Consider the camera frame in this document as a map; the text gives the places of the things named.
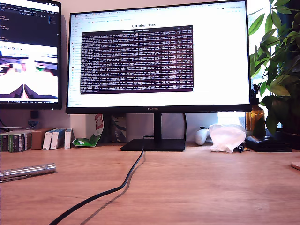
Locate white game controller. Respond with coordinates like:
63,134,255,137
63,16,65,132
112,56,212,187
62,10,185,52
195,126,211,146

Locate black Huawei monitor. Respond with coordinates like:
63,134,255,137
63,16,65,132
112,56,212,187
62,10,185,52
65,0,253,152

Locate green leafy plant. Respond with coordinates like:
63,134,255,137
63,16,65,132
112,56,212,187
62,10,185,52
248,0,300,135

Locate long black cable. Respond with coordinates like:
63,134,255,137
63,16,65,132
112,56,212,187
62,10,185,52
48,135,146,225

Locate dark plant pot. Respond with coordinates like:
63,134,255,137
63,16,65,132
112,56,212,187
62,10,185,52
274,129,300,150

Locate white plastic bag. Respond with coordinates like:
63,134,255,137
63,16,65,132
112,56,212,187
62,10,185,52
208,124,247,154

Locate black TUF gaming monitor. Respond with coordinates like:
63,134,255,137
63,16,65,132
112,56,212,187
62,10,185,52
0,0,63,110

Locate black monitor power cable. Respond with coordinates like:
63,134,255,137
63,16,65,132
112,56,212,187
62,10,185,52
183,112,188,141

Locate green and white box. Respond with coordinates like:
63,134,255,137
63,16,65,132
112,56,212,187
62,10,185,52
0,131,10,152
8,130,33,153

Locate amber pump bottle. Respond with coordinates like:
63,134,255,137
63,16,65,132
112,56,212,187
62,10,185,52
245,83,266,132

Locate black wallet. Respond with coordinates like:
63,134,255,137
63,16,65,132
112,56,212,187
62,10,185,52
245,135,294,153

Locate grey patterned card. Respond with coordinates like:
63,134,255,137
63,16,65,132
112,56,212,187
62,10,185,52
110,113,127,143

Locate white cable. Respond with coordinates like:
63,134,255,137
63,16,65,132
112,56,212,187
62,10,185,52
0,127,31,132

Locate green Jenkki gum bag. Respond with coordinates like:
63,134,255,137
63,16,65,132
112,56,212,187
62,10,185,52
72,113,105,147

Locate small metal clip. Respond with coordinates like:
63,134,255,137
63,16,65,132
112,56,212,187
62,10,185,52
236,144,251,153

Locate blue and white box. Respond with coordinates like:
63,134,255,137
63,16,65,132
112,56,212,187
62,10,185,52
42,130,53,150
64,128,73,150
50,129,67,150

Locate brown cardboard box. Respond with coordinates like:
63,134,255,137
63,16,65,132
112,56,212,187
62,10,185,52
31,127,57,150

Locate metallic laser pointer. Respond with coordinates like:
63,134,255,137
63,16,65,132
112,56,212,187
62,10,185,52
0,163,57,183

